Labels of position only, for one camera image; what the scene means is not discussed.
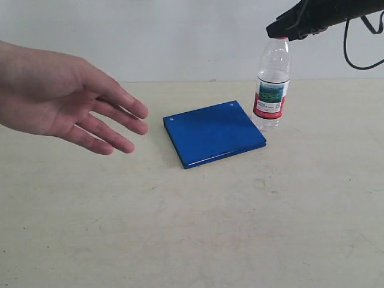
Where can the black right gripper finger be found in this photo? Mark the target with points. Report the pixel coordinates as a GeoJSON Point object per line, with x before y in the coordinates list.
{"type": "Point", "coordinates": [284, 28]}

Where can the blue paper notebook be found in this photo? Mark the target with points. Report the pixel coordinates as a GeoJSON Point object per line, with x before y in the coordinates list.
{"type": "Point", "coordinates": [212, 133]}

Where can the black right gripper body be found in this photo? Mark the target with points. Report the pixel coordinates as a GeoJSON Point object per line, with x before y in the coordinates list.
{"type": "Point", "coordinates": [319, 15]}

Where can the clear plastic water bottle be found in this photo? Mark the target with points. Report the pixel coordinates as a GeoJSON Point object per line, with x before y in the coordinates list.
{"type": "Point", "coordinates": [273, 80]}

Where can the person's bare hand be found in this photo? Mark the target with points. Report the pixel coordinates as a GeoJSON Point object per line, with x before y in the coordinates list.
{"type": "Point", "coordinates": [54, 94]}

